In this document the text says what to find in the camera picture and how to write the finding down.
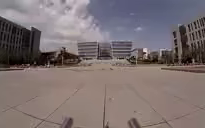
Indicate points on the distant white buildings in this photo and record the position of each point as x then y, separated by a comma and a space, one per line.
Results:
151, 54

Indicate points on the glass striped building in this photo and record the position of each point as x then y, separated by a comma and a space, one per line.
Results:
105, 50

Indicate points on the low dark pavilion building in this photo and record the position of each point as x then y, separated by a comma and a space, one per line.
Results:
58, 57

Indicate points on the low raised planter edge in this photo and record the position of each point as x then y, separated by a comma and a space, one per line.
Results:
6, 69
190, 69

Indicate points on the dark grey office building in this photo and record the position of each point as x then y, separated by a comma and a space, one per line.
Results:
10, 41

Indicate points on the beige office building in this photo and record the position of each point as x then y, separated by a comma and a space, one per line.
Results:
196, 38

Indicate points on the robot's own part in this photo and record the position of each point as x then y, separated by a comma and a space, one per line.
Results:
134, 123
66, 122

